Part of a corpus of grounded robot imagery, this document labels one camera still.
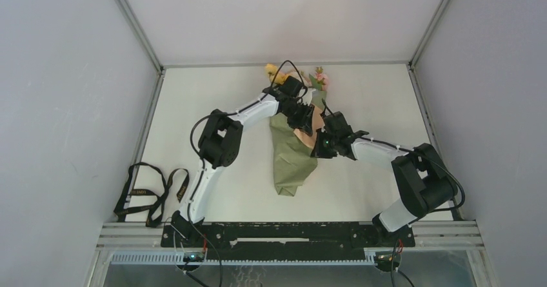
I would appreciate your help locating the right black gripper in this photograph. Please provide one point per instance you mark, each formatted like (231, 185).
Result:
(319, 151)

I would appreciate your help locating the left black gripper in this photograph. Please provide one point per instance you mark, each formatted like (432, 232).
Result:
(304, 124)

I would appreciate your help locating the pink rose stem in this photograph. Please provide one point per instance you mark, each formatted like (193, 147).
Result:
(319, 80)

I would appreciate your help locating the yellow flower stem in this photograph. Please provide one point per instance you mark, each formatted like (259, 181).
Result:
(275, 75)

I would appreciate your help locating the green orange wrapping paper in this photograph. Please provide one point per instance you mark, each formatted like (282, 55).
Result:
(292, 161)

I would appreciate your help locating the black printed ribbon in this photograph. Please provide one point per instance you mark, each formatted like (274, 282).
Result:
(156, 210)

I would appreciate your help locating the pink white flower stem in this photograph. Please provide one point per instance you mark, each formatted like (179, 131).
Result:
(303, 76)

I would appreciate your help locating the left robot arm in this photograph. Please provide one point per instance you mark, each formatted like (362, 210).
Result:
(220, 141)

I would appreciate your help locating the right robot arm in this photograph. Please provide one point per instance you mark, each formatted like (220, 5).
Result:
(422, 179)

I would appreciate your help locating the black mounting rail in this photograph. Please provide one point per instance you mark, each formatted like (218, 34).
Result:
(287, 240)

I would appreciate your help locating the white cable duct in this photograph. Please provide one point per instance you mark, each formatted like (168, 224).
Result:
(171, 258)

